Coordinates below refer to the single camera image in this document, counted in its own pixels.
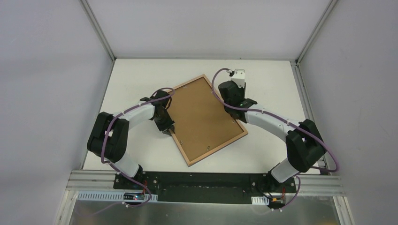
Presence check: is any right white slotted cable duct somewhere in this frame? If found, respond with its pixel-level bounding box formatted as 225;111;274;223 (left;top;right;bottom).
251;196;269;205

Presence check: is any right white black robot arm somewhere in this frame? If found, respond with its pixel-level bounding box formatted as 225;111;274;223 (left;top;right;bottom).
218;81;326;192

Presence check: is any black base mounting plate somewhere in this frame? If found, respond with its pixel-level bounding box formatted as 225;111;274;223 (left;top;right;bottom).
113;171;297;205

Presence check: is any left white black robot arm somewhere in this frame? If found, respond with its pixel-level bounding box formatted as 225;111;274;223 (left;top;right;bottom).
87;88;175;190

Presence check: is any aluminium rail beam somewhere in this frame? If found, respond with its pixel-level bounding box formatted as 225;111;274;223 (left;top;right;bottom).
67;170;346;196

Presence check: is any white slotted cable duct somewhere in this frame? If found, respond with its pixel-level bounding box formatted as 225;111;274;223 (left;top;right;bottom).
251;196;269;205
77;191;158;203

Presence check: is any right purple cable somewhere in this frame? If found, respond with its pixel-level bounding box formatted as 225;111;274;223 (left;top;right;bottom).
211;67;340;212

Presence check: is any left white slotted cable duct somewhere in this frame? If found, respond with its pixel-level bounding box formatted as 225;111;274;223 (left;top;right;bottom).
77;191;158;203

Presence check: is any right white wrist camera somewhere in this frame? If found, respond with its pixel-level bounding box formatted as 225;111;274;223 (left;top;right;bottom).
228;69;245;88

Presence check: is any wooden picture frame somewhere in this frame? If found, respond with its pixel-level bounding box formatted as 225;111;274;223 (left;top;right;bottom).
167;75;248;166

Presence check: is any left green circuit board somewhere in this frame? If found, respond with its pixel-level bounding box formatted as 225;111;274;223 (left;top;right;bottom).
123;193;145;201

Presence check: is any right orange connector board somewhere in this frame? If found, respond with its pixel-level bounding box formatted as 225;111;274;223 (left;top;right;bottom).
269;198;285;208

